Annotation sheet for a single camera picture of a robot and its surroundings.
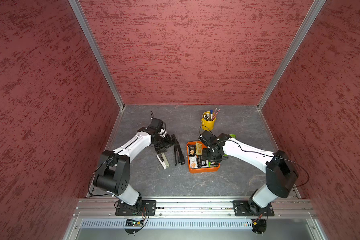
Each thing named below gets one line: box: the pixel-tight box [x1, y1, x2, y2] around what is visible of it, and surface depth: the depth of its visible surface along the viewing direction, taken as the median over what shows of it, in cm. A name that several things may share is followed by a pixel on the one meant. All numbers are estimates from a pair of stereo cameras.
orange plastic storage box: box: [186, 140, 221, 174], surface depth 88 cm
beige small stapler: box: [156, 153, 170, 170], surface depth 90 cm
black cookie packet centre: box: [196, 155, 203, 169], surface depth 89 cm
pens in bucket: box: [203, 107, 221, 121], surface depth 103 cm
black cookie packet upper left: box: [188, 144, 196, 157], surface depth 94 cm
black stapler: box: [174, 145, 186, 166], surface depth 92 cm
